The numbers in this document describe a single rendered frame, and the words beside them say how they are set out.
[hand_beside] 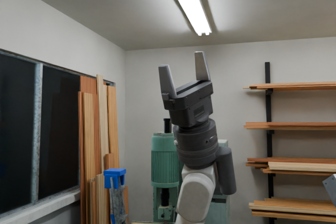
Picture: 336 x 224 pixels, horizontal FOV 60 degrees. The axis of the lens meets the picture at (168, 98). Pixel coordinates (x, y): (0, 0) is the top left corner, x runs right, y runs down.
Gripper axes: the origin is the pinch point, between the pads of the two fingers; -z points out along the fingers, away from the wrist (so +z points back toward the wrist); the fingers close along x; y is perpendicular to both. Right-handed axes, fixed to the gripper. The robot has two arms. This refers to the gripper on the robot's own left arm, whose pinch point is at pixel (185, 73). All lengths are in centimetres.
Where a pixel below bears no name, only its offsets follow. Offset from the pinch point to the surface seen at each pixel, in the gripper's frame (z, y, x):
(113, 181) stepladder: 121, -169, 73
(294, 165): 182, -85, 256
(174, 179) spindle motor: 86, -80, 64
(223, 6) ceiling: -7, -124, 209
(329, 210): 229, -49, 253
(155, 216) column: 120, -103, 60
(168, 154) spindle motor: 71, -83, 66
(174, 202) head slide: 107, -87, 66
